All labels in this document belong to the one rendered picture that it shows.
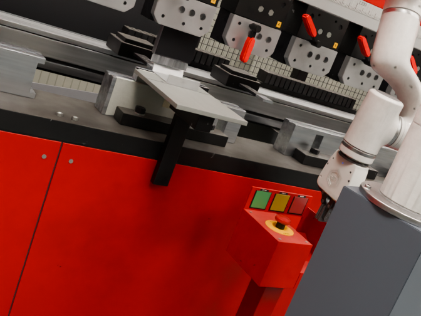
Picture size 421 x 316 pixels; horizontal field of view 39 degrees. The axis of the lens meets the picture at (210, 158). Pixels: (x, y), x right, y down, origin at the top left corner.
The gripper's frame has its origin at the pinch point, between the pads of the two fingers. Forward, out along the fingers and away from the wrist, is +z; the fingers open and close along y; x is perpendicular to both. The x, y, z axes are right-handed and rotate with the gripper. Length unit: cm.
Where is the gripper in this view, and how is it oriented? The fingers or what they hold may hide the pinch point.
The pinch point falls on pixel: (324, 212)
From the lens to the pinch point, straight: 147.2
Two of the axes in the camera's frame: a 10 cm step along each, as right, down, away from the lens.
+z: -3.9, 8.6, 3.2
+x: 8.2, 1.6, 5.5
